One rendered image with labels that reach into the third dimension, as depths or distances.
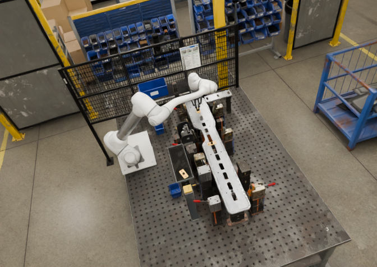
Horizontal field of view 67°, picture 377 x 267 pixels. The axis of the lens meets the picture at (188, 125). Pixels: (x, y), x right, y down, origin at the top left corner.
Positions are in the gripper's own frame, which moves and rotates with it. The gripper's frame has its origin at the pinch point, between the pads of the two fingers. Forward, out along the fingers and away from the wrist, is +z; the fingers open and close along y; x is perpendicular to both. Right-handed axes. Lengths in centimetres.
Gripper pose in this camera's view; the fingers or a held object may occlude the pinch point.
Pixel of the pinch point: (197, 107)
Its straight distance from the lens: 293.8
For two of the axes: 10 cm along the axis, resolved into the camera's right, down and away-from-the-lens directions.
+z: 1.3, 6.9, 7.1
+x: -2.4, -6.7, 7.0
